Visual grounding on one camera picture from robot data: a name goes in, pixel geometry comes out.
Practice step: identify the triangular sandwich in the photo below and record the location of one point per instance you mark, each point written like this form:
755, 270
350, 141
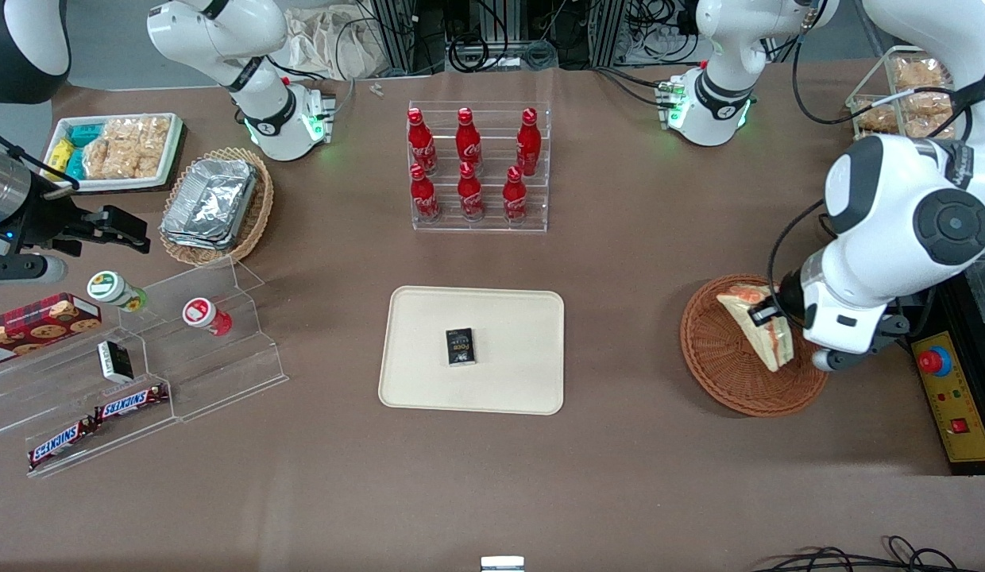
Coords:
774, 349

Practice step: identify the black appliance with metal pan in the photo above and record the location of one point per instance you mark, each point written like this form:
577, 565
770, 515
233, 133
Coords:
977, 306

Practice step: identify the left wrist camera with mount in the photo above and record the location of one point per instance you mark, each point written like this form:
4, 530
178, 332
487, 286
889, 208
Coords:
826, 360

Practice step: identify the small black card box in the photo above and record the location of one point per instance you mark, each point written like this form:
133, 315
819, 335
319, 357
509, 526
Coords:
461, 347

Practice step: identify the black and white small box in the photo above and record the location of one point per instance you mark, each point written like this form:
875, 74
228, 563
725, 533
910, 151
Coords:
114, 361

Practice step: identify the teal snack pack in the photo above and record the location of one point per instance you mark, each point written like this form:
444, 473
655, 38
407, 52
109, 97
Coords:
84, 133
75, 164

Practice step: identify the aluminium foil container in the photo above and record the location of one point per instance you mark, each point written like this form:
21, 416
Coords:
210, 199
192, 241

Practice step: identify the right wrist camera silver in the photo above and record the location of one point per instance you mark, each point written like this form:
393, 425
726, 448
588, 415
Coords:
24, 268

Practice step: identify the snickers chocolate bar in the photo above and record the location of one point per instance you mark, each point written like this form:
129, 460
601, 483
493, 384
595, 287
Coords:
131, 403
59, 443

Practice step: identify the red cola bottle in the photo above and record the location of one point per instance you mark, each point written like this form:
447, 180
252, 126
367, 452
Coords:
528, 143
420, 143
423, 197
468, 141
470, 195
515, 197

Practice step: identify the clear rice cracker bag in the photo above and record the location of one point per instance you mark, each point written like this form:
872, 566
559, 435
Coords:
147, 139
103, 159

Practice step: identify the green lid drink bottle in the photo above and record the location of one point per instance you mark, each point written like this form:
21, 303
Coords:
111, 288

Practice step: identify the red lid drink bottle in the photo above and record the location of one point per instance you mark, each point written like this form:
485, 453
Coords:
202, 314

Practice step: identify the small silver white device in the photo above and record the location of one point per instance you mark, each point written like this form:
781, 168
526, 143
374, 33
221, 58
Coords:
502, 565

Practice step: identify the red cookie box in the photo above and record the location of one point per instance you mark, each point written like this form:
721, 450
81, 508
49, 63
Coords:
40, 326

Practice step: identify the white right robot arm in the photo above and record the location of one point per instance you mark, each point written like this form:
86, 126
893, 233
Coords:
262, 103

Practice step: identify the yellow snack pack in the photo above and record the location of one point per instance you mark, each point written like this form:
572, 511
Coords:
59, 155

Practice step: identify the clear fried snack bag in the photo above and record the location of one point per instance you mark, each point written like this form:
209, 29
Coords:
929, 103
920, 73
875, 117

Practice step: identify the clear acrylic bottle rack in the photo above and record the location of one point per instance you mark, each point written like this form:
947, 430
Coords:
492, 214

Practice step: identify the aluminium frame rack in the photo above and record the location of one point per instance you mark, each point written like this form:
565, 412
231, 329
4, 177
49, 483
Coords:
619, 32

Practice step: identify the clear acrylic stepped stand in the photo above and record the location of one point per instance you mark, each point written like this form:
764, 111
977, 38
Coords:
222, 381

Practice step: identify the light oval wicker basket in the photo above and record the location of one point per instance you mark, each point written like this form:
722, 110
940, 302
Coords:
258, 214

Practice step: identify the beige plastic tray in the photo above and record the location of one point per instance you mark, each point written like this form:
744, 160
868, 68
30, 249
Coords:
508, 381

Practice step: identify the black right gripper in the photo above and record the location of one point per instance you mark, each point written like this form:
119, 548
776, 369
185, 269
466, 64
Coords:
46, 225

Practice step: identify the beige cloth bag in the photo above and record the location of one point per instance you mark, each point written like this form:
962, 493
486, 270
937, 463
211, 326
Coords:
326, 40

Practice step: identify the yellow control box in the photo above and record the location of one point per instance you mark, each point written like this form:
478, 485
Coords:
965, 433

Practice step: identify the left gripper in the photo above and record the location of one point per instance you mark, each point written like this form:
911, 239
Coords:
788, 305

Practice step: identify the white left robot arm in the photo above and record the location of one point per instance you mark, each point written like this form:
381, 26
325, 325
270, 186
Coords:
890, 199

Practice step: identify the brown wicker basket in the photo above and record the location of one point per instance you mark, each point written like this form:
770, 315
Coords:
723, 373

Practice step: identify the white rectangular snack tray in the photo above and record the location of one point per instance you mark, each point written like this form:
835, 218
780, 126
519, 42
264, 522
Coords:
119, 184

